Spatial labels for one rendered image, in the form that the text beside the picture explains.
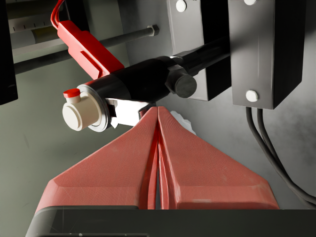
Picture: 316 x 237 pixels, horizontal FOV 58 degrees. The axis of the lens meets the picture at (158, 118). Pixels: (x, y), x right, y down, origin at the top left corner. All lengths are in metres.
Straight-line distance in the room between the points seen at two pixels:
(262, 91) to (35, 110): 0.33
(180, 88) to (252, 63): 0.10
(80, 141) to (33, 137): 0.09
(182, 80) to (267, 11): 0.10
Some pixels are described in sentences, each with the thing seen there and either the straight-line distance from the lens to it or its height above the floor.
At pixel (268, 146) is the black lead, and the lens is 0.26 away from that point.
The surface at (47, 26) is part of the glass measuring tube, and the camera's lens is 0.45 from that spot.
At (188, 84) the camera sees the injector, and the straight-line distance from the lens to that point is 0.17.
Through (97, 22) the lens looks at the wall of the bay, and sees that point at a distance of 0.52.
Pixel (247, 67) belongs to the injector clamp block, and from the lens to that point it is 0.25.
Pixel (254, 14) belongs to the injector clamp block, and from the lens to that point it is 0.24.
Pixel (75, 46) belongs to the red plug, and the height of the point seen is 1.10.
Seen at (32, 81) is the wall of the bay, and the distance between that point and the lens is 0.46.
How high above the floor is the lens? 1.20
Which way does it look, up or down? 42 degrees down
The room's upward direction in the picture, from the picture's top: 121 degrees counter-clockwise
